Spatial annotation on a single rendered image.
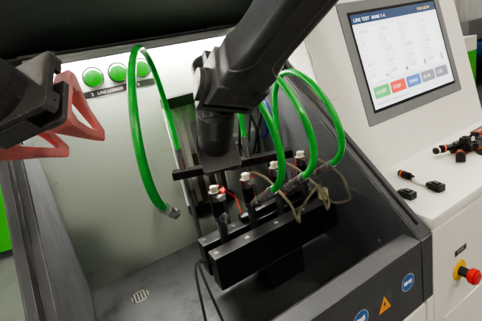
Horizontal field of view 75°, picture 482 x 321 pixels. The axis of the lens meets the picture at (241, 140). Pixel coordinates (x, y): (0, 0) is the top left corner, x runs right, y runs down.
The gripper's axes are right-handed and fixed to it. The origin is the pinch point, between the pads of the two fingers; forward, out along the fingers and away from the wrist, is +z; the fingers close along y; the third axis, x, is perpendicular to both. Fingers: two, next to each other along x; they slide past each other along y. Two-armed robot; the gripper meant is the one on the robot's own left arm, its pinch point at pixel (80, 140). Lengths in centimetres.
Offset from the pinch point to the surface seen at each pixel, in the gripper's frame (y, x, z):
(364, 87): -44, -26, 55
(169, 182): 17, -19, 52
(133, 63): -2.8, -17.8, 7.7
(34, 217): 21.6, -1.3, 13.4
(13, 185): 24.1, -7.2, 11.1
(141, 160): -1.4, -0.9, 9.7
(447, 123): -69, -19, 84
